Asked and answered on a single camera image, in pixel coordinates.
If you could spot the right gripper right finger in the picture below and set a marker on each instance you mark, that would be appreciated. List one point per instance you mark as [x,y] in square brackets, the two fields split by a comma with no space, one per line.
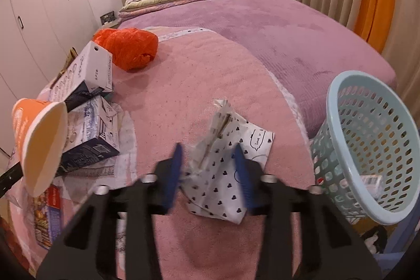
[305,236]

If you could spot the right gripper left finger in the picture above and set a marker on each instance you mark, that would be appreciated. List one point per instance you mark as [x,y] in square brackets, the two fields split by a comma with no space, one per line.
[86,249]

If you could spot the orange paper cup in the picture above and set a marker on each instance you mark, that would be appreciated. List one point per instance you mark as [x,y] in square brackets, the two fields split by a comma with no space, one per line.
[40,130]

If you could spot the heart pattern white wrapper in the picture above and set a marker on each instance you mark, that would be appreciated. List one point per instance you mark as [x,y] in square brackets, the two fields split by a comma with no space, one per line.
[211,182]

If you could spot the orange plastic bag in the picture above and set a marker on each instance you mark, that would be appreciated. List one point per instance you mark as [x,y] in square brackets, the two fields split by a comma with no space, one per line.
[131,48]

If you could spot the pink drink bottle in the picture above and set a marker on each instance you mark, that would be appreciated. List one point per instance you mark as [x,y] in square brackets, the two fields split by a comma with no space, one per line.
[340,189]

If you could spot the blue white carton box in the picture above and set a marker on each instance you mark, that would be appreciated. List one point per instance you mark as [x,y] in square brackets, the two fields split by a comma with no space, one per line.
[92,136]

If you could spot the light blue laundry basket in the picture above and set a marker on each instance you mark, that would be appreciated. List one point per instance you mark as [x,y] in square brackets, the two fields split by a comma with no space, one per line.
[368,130]

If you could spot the white product box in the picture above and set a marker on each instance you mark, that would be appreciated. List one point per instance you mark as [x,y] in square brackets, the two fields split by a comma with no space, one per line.
[89,75]

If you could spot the pink elephant blanket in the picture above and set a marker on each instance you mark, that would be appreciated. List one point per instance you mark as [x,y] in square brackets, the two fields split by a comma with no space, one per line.
[172,101]

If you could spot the white wardrobe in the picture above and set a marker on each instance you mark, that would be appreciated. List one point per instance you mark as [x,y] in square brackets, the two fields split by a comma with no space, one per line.
[36,37]

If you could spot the beige nightstand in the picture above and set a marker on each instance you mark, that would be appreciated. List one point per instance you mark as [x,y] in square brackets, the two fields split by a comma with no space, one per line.
[112,24]

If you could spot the purple bedspread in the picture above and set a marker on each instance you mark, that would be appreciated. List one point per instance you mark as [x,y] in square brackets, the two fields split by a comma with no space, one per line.
[303,48]

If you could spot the small photo frame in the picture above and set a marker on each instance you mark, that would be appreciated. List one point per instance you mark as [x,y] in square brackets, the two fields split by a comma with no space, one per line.
[107,17]

